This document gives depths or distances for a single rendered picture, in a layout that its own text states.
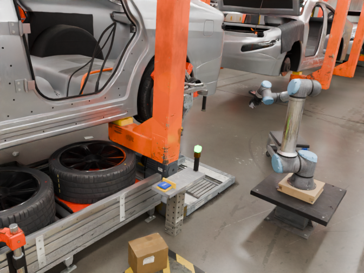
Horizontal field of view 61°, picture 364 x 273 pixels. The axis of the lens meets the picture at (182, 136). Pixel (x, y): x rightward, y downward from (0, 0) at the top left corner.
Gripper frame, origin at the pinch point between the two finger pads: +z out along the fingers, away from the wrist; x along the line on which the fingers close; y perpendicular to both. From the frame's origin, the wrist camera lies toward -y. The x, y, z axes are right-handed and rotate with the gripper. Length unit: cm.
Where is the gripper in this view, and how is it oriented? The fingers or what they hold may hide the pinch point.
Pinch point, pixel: (249, 105)
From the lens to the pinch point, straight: 323.5
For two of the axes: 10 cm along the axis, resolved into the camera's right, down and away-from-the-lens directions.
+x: 8.4, -3.5, 4.2
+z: -2.1, 5.1, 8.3
